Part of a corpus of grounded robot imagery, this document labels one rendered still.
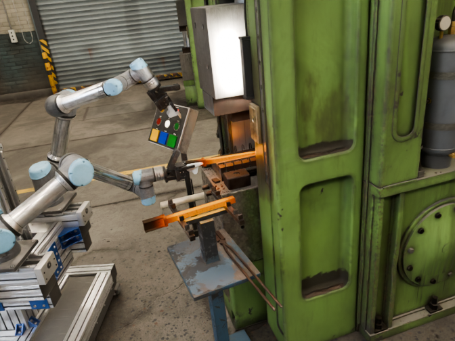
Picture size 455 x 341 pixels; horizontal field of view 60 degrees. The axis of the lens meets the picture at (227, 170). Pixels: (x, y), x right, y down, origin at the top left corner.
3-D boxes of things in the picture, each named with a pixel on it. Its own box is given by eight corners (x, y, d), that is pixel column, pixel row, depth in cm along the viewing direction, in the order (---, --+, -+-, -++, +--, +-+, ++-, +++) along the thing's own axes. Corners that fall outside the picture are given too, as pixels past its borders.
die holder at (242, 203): (227, 268, 212) (219, 195, 193) (209, 233, 245) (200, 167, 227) (320, 242, 225) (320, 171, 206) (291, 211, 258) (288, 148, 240)
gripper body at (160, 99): (159, 109, 209) (145, 91, 204) (172, 99, 209) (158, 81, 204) (161, 112, 202) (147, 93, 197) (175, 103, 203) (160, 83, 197)
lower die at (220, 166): (221, 181, 207) (220, 166, 204) (212, 167, 225) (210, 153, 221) (294, 164, 217) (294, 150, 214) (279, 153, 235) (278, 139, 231)
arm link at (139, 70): (130, 62, 198) (143, 54, 195) (143, 80, 203) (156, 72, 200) (125, 68, 192) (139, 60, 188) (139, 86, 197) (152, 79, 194)
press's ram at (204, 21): (220, 103, 177) (210, 7, 160) (200, 88, 211) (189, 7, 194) (305, 88, 187) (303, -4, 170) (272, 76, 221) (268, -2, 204)
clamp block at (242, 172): (229, 191, 197) (227, 178, 194) (223, 184, 204) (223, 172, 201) (251, 185, 200) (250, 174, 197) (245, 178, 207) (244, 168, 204)
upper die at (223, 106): (214, 116, 193) (212, 97, 189) (204, 107, 210) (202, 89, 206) (292, 102, 203) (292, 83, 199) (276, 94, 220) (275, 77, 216)
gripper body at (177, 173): (185, 174, 212) (163, 178, 209) (183, 159, 208) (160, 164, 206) (188, 179, 205) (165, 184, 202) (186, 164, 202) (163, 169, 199)
